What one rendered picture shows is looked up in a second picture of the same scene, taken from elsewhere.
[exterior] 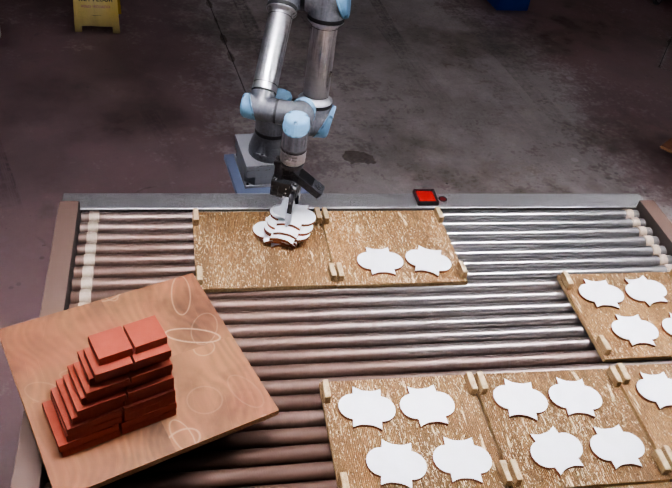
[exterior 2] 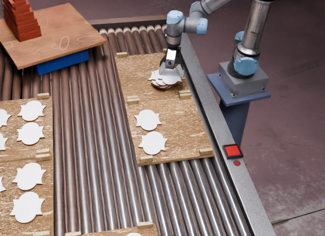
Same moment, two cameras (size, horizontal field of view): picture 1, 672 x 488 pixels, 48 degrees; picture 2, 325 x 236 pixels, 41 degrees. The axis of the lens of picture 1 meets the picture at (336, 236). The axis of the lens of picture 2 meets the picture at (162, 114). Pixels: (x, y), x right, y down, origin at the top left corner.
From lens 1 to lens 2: 254 cm
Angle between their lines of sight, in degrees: 67
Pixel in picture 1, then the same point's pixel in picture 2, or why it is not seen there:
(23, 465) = not seen: hidden behind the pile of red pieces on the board
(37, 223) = (271, 86)
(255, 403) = (22, 60)
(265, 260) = (140, 76)
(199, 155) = not seen: outside the picture
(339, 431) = (20, 102)
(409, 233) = (182, 137)
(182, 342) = (60, 40)
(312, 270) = (135, 93)
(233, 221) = not seen: hidden behind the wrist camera
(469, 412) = (24, 152)
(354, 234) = (173, 110)
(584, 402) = (21, 211)
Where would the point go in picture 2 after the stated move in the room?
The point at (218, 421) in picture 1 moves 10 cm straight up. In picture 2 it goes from (14, 51) to (10, 35)
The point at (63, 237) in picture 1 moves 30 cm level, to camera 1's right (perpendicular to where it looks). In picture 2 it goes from (141, 18) to (135, 44)
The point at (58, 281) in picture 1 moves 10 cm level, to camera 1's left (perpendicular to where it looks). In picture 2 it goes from (112, 21) to (114, 13)
